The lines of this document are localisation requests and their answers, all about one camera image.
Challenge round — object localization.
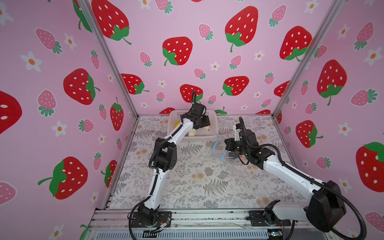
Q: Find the white plastic basket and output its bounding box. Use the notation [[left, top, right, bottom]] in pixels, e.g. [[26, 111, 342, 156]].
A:
[[167, 110, 219, 142]]

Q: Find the clear zip top bag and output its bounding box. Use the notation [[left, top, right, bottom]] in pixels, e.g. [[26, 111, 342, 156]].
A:
[[212, 136, 241, 165]]

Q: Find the beige toy bun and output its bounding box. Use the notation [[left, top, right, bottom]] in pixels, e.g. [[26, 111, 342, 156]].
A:
[[188, 129, 196, 137]]

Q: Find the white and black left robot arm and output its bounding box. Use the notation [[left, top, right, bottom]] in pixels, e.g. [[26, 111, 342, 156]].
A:
[[128, 91, 210, 240]]

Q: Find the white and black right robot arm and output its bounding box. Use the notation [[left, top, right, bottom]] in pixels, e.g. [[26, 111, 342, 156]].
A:
[[225, 117, 367, 240]]

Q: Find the floral patterned table mat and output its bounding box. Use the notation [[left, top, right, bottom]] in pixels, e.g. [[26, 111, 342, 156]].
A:
[[109, 116, 305, 209]]

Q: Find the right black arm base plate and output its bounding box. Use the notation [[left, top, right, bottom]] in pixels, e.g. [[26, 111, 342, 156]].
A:
[[246, 210, 292, 227]]

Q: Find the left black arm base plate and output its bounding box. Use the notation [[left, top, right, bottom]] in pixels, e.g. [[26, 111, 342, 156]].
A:
[[131, 211, 172, 228]]

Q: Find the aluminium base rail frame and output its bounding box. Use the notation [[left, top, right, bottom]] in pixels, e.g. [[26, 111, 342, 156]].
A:
[[81, 209, 336, 240]]

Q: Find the left aluminium corner post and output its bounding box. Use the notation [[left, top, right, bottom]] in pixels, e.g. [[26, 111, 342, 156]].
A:
[[78, 1, 138, 119]]

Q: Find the aluminium corner post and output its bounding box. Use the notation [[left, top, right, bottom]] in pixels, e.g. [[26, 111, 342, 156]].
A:
[[78, 1, 138, 119], [272, 0, 345, 120]]

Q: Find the right aluminium corner post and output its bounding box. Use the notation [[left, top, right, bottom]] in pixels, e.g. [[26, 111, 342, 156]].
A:
[[272, 0, 345, 120]]

